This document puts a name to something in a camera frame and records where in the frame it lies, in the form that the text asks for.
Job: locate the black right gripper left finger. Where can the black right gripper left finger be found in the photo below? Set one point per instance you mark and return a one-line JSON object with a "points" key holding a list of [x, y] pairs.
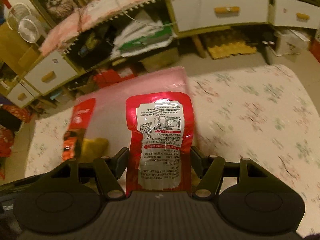
{"points": [[108, 170]]}

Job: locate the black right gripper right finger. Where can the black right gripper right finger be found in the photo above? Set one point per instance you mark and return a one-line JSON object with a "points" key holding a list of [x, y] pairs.
{"points": [[209, 169]]}

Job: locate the red orange snack packet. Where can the red orange snack packet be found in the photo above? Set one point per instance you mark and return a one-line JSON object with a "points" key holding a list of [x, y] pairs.
{"points": [[74, 136]]}

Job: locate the red snack pouch white label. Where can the red snack pouch white label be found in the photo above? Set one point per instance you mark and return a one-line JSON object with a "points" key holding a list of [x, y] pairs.
{"points": [[162, 128]]}

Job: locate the yellow paper liner left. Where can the yellow paper liner left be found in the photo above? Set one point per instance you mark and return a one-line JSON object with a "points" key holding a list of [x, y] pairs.
{"points": [[92, 149]]}

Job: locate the pink cardboard box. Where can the pink cardboard box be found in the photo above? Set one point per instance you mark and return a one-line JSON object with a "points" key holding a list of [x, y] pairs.
{"points": [[109, 116]]}

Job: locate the floral tablecloth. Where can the floral tablecloth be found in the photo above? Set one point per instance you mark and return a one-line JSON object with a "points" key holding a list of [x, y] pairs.
{"points": [[263, 113]]}

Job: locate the small white drawer far left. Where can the small white drawer far left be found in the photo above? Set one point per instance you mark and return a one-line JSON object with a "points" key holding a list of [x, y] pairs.
{"points": [[22, 94]]}

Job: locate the yellow egg tray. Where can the yellow egg tray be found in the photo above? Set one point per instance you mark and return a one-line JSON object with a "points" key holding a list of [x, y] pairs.
{"points": [[231, 49]]}

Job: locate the stack of papers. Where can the stack of papers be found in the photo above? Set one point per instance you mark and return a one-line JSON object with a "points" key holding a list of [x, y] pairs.
{"points": [[148, 30]]}

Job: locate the white paper bag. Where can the white paper bag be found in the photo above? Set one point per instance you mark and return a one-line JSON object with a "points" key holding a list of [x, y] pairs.
{"points": [[290, 42]]}

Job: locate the white desk fan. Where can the white desk fan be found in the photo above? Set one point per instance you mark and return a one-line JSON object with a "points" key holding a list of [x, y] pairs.
{"points": [[31, 29]]}

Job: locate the pink table runner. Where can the pink table runner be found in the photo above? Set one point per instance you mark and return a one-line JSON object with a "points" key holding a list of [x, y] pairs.
{"points": [[84, 19]]}

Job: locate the white drawer right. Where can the white drawer right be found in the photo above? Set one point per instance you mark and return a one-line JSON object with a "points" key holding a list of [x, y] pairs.
{"points": [[293, 13]]}

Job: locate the white drawer wooden handle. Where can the white drawer wooden handle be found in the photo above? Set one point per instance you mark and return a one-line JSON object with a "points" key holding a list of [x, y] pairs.
{"points": [[197, 14]]}

